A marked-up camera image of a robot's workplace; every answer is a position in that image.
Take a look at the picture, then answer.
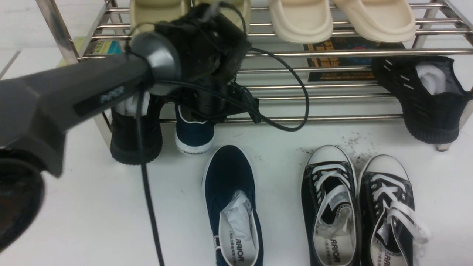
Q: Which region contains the blue yellow book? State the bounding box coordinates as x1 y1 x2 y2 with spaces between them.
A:
72 35 122 57

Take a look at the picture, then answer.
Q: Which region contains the olive green slipper right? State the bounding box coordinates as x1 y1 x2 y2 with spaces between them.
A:
191 0 251 35

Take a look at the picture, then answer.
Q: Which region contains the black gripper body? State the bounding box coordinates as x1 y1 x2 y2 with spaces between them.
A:
155 3 261 123

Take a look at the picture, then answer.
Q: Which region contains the cream slipper left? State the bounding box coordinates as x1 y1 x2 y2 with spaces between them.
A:
268 0 333 44

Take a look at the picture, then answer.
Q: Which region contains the black knit sneaker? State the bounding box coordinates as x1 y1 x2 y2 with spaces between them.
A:
111 92 166 165
371 56 472 144

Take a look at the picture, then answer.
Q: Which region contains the black knit sneaker right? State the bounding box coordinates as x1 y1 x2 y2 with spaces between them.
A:
371 56 472 144

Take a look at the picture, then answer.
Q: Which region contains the black knit sneaker left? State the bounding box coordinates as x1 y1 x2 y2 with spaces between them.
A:
111 92 166 165

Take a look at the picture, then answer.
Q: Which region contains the olive green slipper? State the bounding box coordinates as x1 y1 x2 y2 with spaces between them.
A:
191 0 251 35
129 0 191 37

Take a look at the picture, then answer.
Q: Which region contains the olive green slipper left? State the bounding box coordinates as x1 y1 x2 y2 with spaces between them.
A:
129 0 191 37

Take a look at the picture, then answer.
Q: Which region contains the cream slipper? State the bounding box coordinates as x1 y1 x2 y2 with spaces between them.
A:
333 0 416 43
268 0 333 44

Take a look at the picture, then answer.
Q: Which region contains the black cable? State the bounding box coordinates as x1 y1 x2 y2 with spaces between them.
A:
126 1 310 266

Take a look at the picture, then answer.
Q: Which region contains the black canvas lace-up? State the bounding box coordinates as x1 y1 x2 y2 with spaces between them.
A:
357 154 432 266
301 145 359 266

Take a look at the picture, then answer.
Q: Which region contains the black canvas lace-up left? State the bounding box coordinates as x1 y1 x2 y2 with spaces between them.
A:
301 145 359 266

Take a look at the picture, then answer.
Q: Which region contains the cream slipper right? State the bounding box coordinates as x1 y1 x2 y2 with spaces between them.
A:
333 0 416 43

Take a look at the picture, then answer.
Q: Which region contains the navy slip-on shoe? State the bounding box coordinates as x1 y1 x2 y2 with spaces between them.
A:
202 145 264 266
175 105 215 155

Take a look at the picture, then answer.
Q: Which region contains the stainless steel shoe rack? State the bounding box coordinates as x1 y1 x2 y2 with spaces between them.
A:
36 0 472 146

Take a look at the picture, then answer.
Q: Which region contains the black canvas lace-up right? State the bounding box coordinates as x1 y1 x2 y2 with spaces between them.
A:
357 154 432 266

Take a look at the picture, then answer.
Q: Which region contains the black orange book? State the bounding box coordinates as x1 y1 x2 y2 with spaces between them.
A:
303 37 386 82

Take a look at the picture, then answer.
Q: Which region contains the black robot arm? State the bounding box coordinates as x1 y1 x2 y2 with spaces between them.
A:
1 2 256 251

